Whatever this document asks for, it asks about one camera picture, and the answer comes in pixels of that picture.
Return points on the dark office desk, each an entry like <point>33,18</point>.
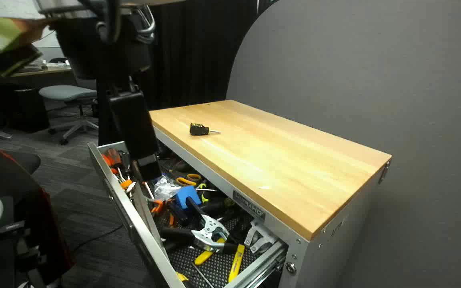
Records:
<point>11,98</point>

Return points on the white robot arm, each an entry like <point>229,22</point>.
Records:
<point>113,22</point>

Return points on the black mesh drawer liner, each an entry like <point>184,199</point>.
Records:
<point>216,273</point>

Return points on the flat yellow tool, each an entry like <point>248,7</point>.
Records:
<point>235,263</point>

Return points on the stubby black yellow-capped screwdriver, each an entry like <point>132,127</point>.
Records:
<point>198,129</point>

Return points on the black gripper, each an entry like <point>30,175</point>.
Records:
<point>132,126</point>

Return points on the blue and black bar clamp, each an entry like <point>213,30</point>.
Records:
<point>185,199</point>

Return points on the grey curved partition panel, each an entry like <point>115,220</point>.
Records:
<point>390,81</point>

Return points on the wooden workbench top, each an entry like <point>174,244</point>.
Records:
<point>272,154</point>

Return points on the clear plastic bag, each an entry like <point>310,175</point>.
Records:
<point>165,188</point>

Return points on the open black laptop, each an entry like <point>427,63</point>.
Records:
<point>11,58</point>

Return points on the grey office chair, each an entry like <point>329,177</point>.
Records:
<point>68,95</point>

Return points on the black chair frame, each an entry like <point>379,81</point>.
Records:
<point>0,257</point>

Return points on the metal tool drawer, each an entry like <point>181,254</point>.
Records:
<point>134,214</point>

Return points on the black curtain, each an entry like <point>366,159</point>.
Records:
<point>198,49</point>

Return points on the silver metal spring clamp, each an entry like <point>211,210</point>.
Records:
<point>211,231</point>

